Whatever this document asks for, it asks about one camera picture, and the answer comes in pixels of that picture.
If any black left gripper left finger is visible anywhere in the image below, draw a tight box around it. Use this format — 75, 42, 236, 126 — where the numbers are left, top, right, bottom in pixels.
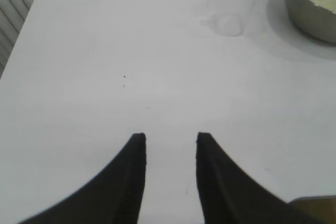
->
17, 132, 147, 224

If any stainless steel mixing bowl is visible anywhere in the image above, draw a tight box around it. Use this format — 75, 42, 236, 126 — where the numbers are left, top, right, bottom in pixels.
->
284, 0, 336, 44

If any clear measuring cup with rice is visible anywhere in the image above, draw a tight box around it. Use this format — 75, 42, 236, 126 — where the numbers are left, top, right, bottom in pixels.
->
206, 0, 257, 37

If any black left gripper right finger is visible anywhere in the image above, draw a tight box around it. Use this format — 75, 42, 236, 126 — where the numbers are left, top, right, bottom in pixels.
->
195, 132, 324, 224

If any white slatted radiator panel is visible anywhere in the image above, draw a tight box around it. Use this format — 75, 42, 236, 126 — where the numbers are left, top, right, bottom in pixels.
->
0, 0, 46, 78

